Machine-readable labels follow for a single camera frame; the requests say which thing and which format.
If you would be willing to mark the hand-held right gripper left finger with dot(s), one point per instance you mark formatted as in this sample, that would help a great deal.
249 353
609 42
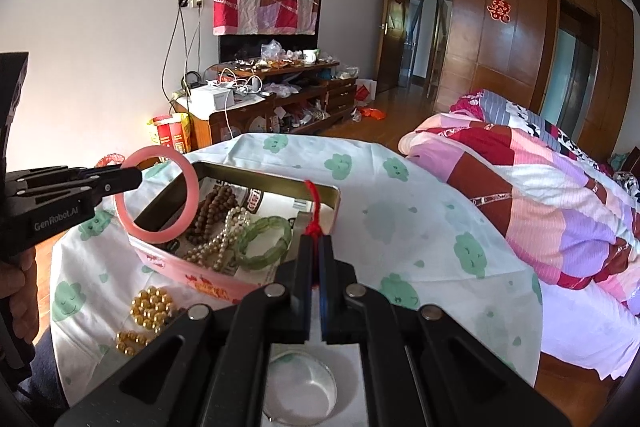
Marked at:
301 257

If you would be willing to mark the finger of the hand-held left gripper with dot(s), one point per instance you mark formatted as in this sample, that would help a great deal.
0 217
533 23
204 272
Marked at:
120 184
60 172

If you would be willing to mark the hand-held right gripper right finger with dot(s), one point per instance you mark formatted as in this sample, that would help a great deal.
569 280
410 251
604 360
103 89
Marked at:
327 267

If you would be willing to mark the green jade bangle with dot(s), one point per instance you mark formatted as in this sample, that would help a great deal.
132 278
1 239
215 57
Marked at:
272 223

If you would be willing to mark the pink bangle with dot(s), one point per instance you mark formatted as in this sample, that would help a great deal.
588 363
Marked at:
193 171

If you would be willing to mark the pink tin box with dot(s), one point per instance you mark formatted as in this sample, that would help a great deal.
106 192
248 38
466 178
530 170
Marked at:
210 288

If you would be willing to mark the person's left hand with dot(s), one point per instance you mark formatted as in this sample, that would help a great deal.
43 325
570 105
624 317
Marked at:
22 302

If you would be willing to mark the bin with red liner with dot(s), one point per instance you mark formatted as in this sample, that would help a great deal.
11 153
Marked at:
110 159

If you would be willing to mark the printed paper leaflet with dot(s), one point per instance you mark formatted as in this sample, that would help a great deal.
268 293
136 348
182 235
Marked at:
280 207

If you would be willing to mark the red and yellow bag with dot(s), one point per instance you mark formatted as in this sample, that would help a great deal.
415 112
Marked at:
167 134

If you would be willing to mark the cloud print tablecloth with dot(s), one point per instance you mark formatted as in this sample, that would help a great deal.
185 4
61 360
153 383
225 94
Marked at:
400 232

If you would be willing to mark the clear glass bangle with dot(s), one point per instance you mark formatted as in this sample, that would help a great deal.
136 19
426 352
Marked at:
328 377

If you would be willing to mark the wooden tv cabinet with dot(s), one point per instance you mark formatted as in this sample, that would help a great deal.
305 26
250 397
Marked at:
225 123

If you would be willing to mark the white cardboard box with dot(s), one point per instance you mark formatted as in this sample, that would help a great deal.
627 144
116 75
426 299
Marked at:
212 98

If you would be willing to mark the person's dark trousers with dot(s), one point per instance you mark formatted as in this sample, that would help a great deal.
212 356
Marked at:
44 377

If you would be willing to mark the orange plastic bag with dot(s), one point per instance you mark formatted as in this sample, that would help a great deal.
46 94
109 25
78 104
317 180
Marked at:
373 113

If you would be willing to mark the white paper bag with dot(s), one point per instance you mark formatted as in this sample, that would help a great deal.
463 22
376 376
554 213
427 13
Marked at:
365 91

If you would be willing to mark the black television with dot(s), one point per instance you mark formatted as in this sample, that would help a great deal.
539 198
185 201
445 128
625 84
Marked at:
240 48

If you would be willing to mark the white mug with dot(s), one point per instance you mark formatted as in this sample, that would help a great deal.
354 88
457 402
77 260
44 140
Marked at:
311 56

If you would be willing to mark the clear plastic bag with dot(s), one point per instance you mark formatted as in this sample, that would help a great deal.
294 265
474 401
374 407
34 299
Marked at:
271 51

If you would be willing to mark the pink patchwork quilt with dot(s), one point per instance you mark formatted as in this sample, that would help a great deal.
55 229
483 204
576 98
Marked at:
525 207

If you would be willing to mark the red patchwork dust cloth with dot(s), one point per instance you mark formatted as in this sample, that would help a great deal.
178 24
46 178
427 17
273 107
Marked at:
265 9

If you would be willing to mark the wooden door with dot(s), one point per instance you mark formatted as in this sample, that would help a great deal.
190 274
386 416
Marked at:
390 27

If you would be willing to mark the wooden wardrobe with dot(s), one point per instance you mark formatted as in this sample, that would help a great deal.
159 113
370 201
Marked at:
510 72

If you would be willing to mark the white bed sheet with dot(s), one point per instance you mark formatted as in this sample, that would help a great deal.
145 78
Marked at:
590 337

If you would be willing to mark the red paper decoration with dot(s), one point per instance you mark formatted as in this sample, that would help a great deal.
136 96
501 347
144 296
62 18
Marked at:
499 8

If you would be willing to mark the black and white pillow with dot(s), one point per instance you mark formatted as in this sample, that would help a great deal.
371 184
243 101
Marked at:
627 184

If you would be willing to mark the dark wooden headboard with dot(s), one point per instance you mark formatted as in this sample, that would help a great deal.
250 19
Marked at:
625 159

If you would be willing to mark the wall power socket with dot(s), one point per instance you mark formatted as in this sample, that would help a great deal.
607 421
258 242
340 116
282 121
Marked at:
191 1

